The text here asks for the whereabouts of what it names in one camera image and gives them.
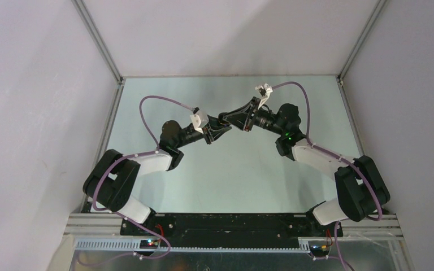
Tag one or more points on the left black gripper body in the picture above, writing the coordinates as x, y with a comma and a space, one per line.
208, 134

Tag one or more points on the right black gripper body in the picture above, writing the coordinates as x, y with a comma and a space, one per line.
248, 120

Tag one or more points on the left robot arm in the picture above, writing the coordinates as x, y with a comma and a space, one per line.
112, 180

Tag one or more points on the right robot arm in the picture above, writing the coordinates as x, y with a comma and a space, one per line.
361, 191

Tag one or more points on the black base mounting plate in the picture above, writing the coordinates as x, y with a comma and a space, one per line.
239, 230

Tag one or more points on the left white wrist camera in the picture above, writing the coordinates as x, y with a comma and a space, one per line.
199, 119

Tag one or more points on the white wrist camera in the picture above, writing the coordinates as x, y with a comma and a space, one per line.
265, 91
199, 119

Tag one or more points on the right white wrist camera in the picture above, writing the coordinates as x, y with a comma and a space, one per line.
265, 91

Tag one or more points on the right aluminium frame post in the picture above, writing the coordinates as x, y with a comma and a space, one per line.
365, 28

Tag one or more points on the aluminium frame post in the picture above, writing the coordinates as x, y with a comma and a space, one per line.
365, 28
97, 38

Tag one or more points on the left aluminium frame post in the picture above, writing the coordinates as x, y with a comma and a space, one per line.
97, 38

